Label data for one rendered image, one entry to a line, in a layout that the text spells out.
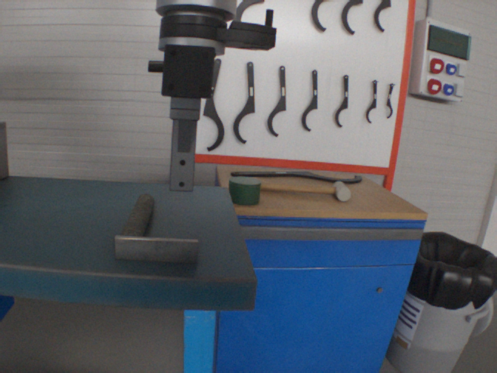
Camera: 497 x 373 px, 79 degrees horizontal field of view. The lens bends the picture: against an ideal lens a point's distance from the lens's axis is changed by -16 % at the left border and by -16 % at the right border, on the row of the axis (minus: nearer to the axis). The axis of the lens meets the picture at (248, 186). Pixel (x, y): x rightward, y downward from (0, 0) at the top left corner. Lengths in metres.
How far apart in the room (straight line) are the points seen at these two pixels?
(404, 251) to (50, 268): 1.15
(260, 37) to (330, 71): 1.92
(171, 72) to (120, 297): 0.26
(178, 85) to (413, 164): 2.46
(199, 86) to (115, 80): 1.91
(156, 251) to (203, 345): 0.31
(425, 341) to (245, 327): 0.96
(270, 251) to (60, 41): 1.80
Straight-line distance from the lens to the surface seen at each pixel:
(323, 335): 1.39
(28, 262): 0.48
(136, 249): 0.45
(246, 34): 0.38
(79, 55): 2.31
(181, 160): 0.38
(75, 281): 0.45
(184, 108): 0.35
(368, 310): 1.40
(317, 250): 1.17
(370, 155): 2.47
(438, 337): 1.86
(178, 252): 0.45
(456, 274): 1.67
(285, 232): 1.09
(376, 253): 1.28
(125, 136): 2.24
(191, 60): 0.34
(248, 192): 1.07
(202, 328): 0.69
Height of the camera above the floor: 1.27
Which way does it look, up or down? 15 degrees down
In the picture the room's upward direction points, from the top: 5 degrees clockwise
